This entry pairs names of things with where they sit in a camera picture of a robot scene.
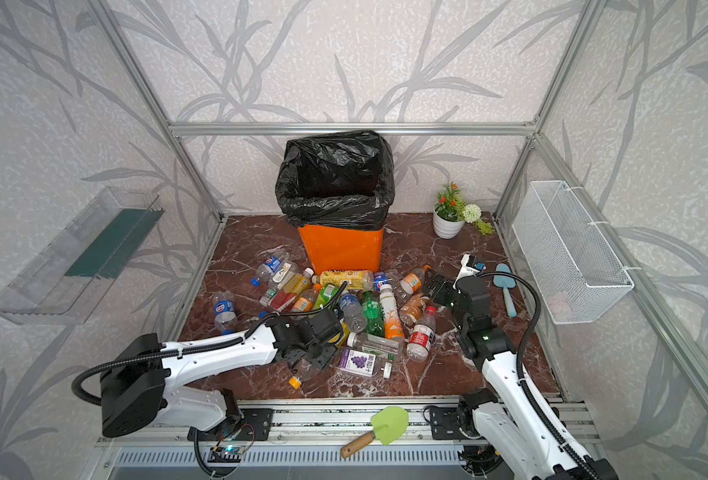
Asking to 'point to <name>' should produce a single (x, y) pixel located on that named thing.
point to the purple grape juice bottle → (361, 362)
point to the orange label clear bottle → (306, 301)
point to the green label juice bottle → (327, 292)
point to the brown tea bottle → (414, 305)
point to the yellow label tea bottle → (355, 280)
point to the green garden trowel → (388, 425)
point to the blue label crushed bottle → (269, 267)
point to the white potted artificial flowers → (450, 214)
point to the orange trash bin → (342, 249)
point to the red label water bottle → (423, 335)
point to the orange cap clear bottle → (421, 272)
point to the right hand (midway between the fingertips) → (441, 266)
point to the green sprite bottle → (374, 315)
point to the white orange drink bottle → (393, 323)
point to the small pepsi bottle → (380, 278)
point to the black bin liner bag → (337, 180)
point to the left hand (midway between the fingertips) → (330, 343)
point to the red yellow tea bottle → (292, 289)
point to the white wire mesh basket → (569, 263)
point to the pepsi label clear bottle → (225, 316)
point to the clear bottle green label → (376, 343)
